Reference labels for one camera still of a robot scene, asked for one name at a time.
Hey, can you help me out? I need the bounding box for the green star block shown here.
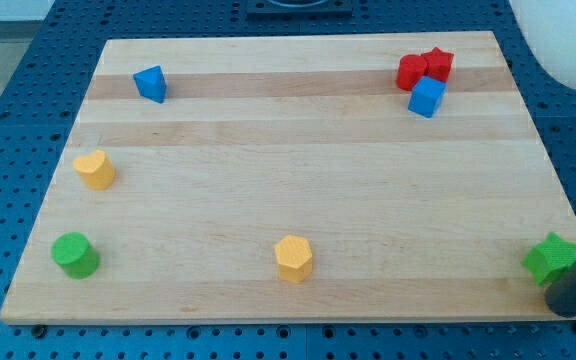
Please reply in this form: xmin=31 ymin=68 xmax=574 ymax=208
xmin=521 ymin=232 xmax=576 ymax=286

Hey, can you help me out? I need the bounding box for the yellow hexagon block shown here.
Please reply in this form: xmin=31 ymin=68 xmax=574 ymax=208
xmin=274 ymin=235 xmax=313 ymax=283

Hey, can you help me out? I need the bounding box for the green cylinder block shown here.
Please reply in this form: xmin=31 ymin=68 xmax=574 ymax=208
xmin=51 ymin=232 xmax=100 ymax=279

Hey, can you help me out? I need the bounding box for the dark mounting plate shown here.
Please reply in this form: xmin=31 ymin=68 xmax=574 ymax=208
xmin=244 ymin=0 xmax=355 ymax=18

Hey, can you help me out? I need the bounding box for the blue cube block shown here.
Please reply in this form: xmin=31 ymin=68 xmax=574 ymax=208
xmin=408 ymin=76 xmax=447 ymax=118

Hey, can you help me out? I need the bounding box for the blue triangle block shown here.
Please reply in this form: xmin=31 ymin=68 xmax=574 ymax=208
xmin=133 ymin=65 xmax=167 ymax=103

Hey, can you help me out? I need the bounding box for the wooden board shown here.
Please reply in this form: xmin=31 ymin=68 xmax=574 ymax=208
xmin=0 ymin=31 xmax=576 ymax=325

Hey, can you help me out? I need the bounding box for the red star block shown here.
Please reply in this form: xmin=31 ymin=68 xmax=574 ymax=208
xmin=421 ymin=47 xmax=454 ymax=83

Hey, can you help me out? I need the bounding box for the red cylinder block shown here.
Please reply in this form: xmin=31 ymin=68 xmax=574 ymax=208
xmin=396 ymin=54 xmax=428 ymax=91

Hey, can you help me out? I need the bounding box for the yellow heart block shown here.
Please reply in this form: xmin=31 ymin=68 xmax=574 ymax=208
xmin=72 ymin=150 xmax=116 ymax=190

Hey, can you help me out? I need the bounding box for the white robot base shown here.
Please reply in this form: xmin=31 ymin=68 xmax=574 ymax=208
xmin=510 ymin=0 xmax=576 ymax=90

